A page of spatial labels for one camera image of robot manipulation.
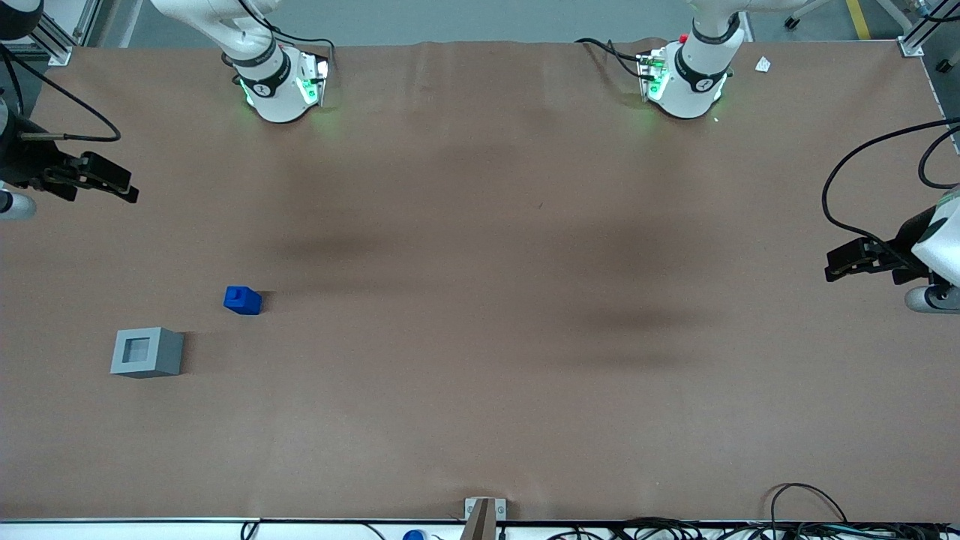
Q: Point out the white paper scrap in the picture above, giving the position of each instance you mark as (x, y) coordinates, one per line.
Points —
(763, 64)

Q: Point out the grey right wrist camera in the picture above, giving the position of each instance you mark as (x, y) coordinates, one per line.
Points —
(15, 205)

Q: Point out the metal bracket plate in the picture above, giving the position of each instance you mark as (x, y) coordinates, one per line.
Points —
(471, 508)

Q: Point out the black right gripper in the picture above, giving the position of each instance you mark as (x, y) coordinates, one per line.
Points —
(22, 163)

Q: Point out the brown paper table cover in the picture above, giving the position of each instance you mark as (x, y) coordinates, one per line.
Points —
(480, 337)

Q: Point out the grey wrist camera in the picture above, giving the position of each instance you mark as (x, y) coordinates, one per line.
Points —
(15, 205)
(930, 299)

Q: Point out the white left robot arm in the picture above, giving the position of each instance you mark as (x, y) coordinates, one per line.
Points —
(686, 94)

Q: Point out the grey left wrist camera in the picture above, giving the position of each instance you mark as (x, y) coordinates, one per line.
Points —
(930, 299)

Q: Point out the gray square base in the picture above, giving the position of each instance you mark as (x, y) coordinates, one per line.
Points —
(146, 352)

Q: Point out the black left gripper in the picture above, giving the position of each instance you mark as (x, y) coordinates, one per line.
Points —
(902, 253)

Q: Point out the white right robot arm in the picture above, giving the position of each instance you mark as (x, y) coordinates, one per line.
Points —
(274, 97)

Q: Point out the aluminium frame profile with bracket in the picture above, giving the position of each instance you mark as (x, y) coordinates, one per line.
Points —
(56, 41)
(911, 41)

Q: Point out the blue plastic part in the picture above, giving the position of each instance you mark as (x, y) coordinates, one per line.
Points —
(242, 301)

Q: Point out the blue round cap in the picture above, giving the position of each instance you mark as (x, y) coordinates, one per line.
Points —
(413, 535)

